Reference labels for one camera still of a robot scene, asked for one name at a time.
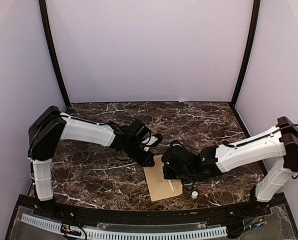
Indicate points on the black corner post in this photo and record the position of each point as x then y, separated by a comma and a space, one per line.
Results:
247, 52
52, 52

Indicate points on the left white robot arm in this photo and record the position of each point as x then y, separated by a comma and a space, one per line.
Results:
54, 126

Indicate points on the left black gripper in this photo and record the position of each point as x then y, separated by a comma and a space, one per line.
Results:
144, 161

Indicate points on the black front frame rail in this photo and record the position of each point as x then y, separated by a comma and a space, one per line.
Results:
229, 214

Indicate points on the brown kraft envelope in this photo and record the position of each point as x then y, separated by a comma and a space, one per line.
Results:
159, 188

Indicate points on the white glue bottle cap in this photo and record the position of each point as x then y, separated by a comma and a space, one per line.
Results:
194, 194

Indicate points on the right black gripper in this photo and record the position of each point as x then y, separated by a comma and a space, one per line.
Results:
167, 173

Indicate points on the white letter paper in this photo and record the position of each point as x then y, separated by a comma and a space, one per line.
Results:
171, 185

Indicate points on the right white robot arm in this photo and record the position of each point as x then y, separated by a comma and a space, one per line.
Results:
280, 141

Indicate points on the left black corner post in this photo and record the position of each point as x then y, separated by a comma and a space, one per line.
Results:
52, 52

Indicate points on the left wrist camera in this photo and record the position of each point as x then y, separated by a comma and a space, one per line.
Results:
152, 141

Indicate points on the right black corner post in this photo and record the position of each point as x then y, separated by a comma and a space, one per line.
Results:
247, 52

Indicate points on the white slotted cable duct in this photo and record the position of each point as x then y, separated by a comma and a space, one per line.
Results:
187, 231

